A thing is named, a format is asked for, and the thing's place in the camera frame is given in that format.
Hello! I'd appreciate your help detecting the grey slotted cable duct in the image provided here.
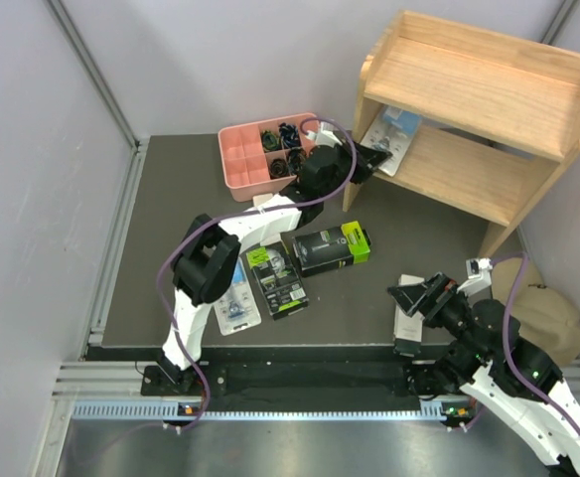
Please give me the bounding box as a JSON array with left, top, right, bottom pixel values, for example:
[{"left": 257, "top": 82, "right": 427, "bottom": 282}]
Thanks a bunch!
[{"left": 71, "top": 399, "right": 475, "bottom": 422}]

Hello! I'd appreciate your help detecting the beige baseball cap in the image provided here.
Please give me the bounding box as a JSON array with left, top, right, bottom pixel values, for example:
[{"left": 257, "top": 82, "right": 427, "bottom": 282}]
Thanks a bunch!
[{"left": 511, "top": 261, "right": 580, "bottom": 368}]

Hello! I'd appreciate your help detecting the white Harry's razor box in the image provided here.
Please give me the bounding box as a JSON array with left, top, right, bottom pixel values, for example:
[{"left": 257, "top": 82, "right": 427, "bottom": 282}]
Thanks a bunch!
[{"left": 252, "top": 193, "right": 274, "bottom": 208}]

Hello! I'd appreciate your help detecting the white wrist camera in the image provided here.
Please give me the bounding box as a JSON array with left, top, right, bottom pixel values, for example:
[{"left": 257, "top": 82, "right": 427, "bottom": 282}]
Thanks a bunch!
[
  {"left": 458, "top": 258, "right": 494, "bottom": 297},
  {"left": 306, "top": 121, "right": 343, "bottom": 147}
]

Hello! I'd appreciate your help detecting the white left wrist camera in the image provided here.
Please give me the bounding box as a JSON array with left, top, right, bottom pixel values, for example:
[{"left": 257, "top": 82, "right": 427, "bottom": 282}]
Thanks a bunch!
[{"left": 306, "top": 121, "right": 343, "bottom": 147}]

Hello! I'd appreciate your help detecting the light wooden two-tier shelf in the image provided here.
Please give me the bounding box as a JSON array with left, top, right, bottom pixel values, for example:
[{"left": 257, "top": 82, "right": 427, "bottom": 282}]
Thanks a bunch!
[{"left": 353, "top": 11, "right": 580, "bottom": 256}]

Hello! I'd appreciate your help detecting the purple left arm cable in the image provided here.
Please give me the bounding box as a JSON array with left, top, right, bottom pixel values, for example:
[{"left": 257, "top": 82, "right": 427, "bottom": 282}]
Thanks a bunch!
[{"left": 156, "top": 116, "right": 359, "bottom": 431}]

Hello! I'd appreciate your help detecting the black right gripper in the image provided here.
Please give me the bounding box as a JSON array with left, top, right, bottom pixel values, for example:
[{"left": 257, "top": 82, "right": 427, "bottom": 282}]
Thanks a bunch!
[{"left": 385, "top": 271, "right": 491, "bottom": 361}]

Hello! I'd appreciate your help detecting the black green Gillette razor box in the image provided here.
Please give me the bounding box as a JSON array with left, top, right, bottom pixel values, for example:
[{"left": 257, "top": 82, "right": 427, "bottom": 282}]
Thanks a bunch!
[{"left": 292, "top": 221, "right": 371, "bottom": 277}]

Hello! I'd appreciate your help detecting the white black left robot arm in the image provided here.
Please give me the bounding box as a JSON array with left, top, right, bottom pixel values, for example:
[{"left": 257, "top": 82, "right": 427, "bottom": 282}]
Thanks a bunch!
[{"left": 156, "top": 142, "right": 391, "bottom": 395}]

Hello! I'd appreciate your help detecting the blue white razor blister pack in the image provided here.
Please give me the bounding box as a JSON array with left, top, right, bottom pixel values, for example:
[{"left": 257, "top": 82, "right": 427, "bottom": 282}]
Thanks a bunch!
[{"left": 361, "top": 106, "right": 422, "bottom": 177}]

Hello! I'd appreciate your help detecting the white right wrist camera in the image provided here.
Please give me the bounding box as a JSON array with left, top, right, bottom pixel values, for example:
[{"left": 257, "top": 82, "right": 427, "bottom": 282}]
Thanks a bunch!
[{"left": 458, "top": 258, "right": 494, "bottom": 297}]

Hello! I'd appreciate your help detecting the blue rolled tie in tray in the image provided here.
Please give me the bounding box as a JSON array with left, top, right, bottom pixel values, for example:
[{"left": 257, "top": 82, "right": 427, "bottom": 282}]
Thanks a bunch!
[{"left": 278, "top": 122, "right": 301, "bottom": 149}]

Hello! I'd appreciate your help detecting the white razor box dark end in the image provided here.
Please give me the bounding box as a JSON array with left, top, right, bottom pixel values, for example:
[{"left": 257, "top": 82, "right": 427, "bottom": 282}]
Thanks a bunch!
[{"left": 392, "top": 272, "right": 426, "bottom": 358}]

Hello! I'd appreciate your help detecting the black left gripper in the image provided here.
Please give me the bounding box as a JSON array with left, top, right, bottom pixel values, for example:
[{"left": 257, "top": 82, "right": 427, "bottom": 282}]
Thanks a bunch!
[{"left": 319, "top": 136, "right": 390, "bottom": 200}]

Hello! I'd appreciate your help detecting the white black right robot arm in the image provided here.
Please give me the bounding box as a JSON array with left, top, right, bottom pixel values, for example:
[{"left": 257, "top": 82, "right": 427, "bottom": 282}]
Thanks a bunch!
[{"left": 387, "top": 266, "right": 580, "bottom": 476}]

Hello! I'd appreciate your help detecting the brown rolled tie in tray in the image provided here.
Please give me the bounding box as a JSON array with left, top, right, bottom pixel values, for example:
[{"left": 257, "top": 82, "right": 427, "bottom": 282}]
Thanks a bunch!
[{"left": 268, "top": 158, "right": 290, "bottom": 180}]

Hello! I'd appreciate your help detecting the green rolled tie in tray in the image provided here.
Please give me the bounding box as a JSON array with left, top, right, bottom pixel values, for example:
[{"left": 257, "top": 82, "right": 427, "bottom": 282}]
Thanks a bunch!
[{"left": 260, "top": 129, "right": 281, "bottom": 153}]

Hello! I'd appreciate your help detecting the dark rolled tie in tray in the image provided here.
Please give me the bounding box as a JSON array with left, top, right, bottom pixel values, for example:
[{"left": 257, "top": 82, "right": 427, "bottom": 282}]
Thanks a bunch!
[{"left": 287, "top": 147, "right": 307, "bottom": 176}]

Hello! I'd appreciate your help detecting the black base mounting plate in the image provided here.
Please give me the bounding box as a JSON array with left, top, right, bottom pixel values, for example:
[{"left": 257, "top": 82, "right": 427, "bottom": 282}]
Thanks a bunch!
[{"left": 140, "top": 347, "right": 470, "bottom": 401}]

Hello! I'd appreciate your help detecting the black green face-print razor box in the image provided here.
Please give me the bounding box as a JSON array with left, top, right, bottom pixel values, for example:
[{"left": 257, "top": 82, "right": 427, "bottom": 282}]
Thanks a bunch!
[{"left": 245, "top": 241, "right": 309, "bottom": 320}]

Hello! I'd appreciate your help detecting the pink divided organizer tray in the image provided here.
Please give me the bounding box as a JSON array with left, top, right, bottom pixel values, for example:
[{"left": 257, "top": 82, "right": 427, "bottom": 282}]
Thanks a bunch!
[{"left": 217, "top": 112, "right": 319, "bottom": 202}]

